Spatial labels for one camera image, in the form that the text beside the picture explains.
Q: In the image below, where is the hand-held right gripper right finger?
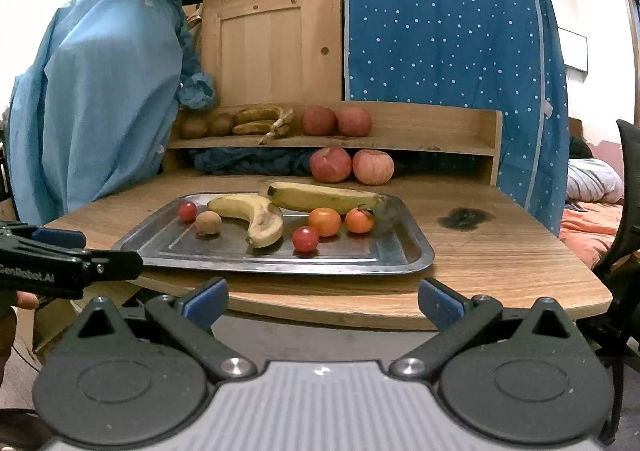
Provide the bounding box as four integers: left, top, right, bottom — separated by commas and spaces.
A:
391, 277, 583, 380

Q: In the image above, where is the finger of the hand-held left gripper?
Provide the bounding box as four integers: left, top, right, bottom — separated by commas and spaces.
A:
0, 220, 93, 263
80, 250, 144, 285

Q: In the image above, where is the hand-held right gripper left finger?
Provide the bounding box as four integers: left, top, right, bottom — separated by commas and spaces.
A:
65, 277, 257, 382

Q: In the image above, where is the small brown round fruit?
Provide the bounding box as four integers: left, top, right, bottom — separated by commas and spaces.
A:
195, 211, 222, 237

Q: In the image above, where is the curved spotted yellow banana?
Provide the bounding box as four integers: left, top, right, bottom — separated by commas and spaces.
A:
206, 194, 285, 249

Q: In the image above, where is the metal tray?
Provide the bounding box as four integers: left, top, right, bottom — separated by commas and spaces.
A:
111, 192, 435, 277

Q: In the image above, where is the tangerine with green leaf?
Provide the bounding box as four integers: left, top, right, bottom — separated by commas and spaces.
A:
345, 205, 376, 235

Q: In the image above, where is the plain orange tangerine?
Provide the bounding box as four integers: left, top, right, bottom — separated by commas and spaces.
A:
308, 207, 343, 238

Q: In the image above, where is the person's left hand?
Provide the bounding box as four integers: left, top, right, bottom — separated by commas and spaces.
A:
0, 291, 41, 357

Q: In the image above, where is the light blue garment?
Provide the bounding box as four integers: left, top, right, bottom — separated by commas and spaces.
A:
7, 0, 216, 227

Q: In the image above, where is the dark blue cloth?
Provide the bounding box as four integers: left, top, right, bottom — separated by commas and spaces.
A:
194, 148, 316, 176

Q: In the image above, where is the red apple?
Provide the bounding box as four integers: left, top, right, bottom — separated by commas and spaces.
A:
301, 106, 338, 136
337, 107, 373, 138
352, 149, 395, 186
309, 147, 353, 184

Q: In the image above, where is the straight yellow banana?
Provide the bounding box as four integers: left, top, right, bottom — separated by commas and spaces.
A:
257, 181, 387, 216

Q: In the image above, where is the orange bed sheet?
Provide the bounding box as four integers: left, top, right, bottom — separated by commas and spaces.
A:
557, 201, 626, 268

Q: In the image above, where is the wooden desk shelf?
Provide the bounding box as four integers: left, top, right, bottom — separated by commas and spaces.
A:
162, 101, 503, 189

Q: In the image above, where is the overripe banana bunch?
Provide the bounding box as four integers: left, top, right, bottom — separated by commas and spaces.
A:
231, 105, 296, 146

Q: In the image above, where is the grey white duvet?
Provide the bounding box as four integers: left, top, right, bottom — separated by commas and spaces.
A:
566, 158, 623, 204

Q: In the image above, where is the black office chair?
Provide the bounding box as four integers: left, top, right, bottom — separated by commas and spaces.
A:
575, 118, 640, 442

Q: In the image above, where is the blue white-dotted curtain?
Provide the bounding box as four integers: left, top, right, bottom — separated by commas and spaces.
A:
342, 0, 571, 237

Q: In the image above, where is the wooden bed frame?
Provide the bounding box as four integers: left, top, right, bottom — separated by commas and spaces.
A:
172, 0, 346, 108

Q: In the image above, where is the white wall panel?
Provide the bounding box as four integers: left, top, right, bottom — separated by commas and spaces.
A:
557, 28, 588, 74

